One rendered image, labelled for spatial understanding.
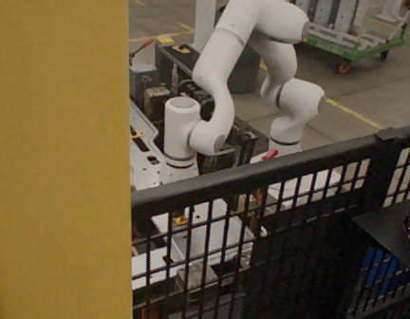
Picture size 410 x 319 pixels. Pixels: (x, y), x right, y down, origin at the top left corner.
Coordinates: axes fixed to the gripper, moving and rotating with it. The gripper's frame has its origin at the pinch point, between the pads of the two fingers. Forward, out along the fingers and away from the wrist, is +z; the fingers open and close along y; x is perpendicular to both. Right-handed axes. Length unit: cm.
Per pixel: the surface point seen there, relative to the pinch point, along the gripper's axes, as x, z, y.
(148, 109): -61, 2, -17
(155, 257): 12.9, 3.0, 12.2
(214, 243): 14.4, 3.0, -4.1
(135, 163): -29.0, 2.9, 1.3
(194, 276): 27.5, -2.9, 9.1
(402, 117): -157, 103, -304
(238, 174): 57, -52, 21
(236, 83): -251, 91, -183
